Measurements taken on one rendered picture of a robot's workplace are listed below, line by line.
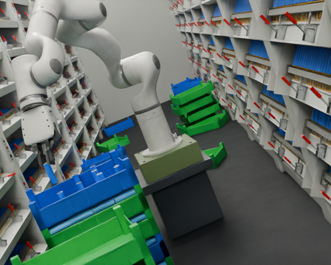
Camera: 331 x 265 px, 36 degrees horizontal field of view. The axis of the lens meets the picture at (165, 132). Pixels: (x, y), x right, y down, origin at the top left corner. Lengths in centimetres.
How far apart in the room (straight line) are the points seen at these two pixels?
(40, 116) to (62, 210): 28
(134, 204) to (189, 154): 72
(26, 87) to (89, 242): 49
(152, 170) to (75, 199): 75
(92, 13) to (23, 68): 42
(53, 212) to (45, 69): 40
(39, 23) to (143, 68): 59
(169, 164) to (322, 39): 118
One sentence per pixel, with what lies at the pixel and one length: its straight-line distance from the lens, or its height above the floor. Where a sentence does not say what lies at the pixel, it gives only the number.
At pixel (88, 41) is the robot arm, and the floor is 91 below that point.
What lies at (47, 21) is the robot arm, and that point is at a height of 101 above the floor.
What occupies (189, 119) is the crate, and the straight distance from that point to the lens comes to 394.
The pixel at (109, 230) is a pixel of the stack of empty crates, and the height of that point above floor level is 43.
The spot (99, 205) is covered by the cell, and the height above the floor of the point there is 47.
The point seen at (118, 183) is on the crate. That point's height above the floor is 51.
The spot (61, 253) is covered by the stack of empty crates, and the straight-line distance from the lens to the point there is 137.
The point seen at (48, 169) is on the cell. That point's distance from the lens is 150.
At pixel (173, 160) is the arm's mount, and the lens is 214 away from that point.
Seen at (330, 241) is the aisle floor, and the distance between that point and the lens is 184.
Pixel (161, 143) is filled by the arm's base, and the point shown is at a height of 40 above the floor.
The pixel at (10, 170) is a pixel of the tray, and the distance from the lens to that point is 252.
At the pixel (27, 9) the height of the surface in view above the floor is 138.
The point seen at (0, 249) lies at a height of 30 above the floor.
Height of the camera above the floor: 88
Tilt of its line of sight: 12 degrees down
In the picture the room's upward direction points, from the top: 22 degrees counter-clockwise
